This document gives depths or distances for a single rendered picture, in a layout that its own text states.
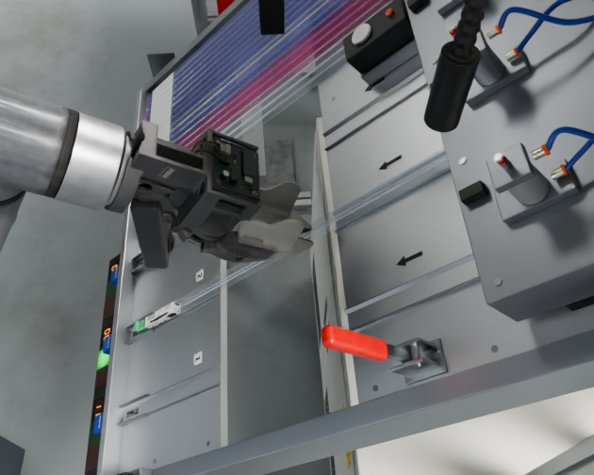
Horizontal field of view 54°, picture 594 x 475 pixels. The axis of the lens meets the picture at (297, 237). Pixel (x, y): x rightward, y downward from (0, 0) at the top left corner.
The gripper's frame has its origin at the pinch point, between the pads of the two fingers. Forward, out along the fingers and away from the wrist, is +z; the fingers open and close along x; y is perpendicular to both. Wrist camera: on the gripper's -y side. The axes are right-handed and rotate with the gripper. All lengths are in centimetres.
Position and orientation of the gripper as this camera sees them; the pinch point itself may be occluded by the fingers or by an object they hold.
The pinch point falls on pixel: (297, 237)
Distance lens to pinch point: 61.5
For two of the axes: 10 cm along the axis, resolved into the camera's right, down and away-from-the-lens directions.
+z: 8.4, 2.4, 4.9
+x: -0.7, -8.4, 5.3
